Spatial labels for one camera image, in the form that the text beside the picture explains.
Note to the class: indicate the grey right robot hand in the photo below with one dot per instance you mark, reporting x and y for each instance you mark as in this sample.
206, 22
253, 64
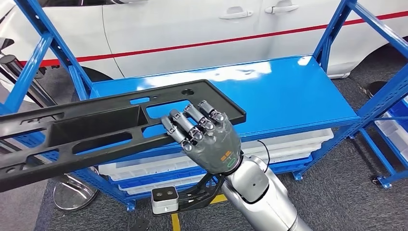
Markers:
213, 146

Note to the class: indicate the long black plastic frame part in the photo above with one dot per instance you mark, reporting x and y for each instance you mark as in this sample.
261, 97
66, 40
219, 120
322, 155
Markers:
95, 127

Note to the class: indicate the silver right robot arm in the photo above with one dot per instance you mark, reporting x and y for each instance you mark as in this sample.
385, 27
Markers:
255, 191

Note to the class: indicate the blue metal shelf rack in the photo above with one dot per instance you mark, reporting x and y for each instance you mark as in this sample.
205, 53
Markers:
287, 95

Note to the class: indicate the blue wheeled shelf rack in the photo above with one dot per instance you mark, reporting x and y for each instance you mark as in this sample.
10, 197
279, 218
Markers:
376, 153

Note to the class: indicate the blue plastic bin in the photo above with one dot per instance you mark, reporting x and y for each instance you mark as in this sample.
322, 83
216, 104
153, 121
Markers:
293, 165
402, 111
153, 179

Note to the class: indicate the white car with red stripe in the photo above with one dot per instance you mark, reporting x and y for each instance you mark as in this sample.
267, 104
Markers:
191, 32

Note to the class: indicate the black round floor base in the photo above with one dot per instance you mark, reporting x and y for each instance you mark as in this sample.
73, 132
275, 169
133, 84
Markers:
376, 89

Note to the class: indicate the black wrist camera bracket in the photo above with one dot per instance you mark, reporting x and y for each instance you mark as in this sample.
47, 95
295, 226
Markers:
204, 191

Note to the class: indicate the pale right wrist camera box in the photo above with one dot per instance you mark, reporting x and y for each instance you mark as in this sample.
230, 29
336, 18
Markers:
164, 201

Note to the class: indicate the chrome stanchion post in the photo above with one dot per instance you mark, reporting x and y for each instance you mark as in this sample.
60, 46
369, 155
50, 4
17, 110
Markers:
75, 194

